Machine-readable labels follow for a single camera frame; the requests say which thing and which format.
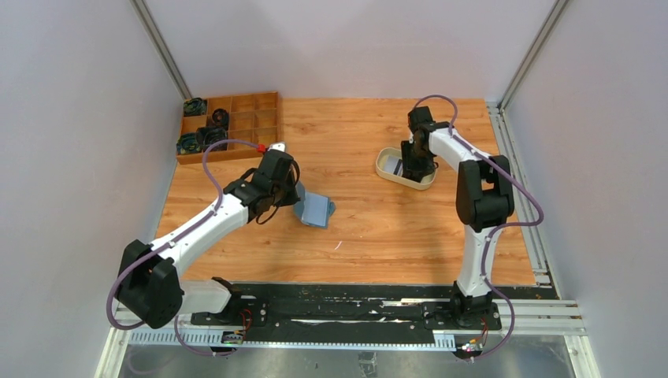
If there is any large black coiled item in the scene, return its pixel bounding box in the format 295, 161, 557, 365
195, 127, 228, 152

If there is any black mounting base rail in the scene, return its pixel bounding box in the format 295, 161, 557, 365
140, 281, 523, 346

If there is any black coiled item bottom-left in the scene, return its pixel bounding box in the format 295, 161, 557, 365
176, 132, 202, 155

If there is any wooden compartment organizer box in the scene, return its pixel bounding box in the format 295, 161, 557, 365
176, 91, 284, 165

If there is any black coiled item top-left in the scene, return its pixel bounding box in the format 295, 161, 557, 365
183, 97, 208, 117

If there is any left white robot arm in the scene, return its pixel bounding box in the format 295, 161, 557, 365
111, 143, 300, 329

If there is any cream oval tray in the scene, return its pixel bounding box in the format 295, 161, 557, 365
375, 147, 436, 191

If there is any black coiled item middle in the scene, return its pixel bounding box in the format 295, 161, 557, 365
210, 108, 230, 131

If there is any blue card holder wallet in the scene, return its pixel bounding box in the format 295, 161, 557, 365
294, 191, 336, 229

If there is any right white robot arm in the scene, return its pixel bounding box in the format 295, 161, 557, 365
401, 106, 514, 314

